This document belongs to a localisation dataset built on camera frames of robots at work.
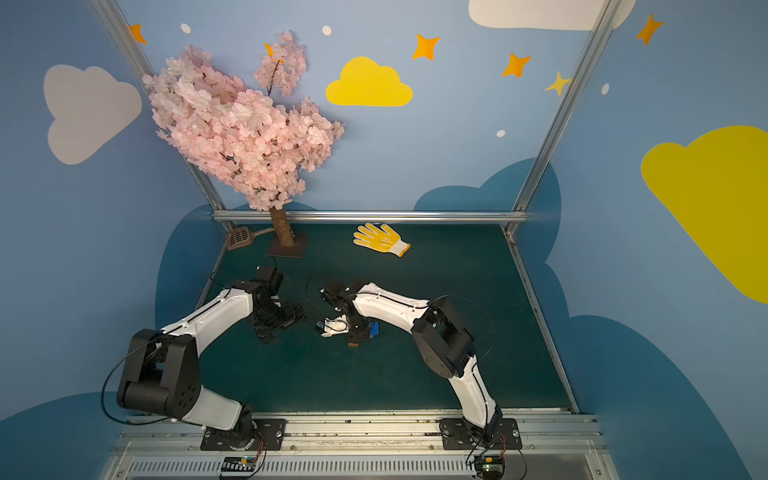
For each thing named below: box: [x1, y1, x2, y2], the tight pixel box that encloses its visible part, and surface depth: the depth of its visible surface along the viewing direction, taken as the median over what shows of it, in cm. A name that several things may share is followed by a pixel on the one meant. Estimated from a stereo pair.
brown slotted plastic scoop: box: [226, 227, 274, 251], surface depth 117 cm
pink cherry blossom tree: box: [142, 31, 345, 247], surface depth 77 cm
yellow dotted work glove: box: [353, 222, 411, 257], surface depth 121 cm
